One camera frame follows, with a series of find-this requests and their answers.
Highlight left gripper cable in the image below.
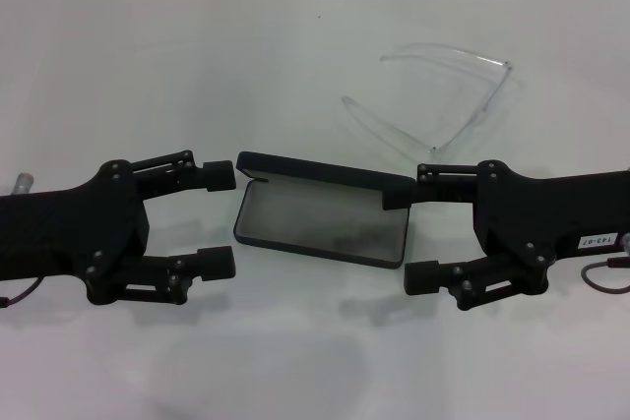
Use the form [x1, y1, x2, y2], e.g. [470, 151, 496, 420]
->
[0, 275, 43, 311]

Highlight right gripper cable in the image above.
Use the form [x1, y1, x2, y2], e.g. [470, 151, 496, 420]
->
[580, 235, 630, 293]

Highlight clear white glasses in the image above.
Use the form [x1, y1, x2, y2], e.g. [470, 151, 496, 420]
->
[342, 40, 514, 154]

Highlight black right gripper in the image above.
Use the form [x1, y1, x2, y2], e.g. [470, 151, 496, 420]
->
[382, 158, 630, 312]

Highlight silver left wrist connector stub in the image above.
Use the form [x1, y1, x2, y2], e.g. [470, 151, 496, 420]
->
[9, 172, 35, 195]

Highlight black glasses case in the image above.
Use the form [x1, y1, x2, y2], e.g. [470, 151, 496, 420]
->
[230, 150, 412, 271]

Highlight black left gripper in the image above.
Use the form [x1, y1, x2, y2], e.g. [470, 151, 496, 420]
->
[0, 149, 236, 306]

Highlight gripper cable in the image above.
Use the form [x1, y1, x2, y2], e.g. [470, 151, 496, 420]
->
[580, 235, 630, 293]
[0, 275, 43, 311]

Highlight white number sticker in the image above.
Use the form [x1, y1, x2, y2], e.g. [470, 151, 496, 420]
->
[576, 232, 616, 250]

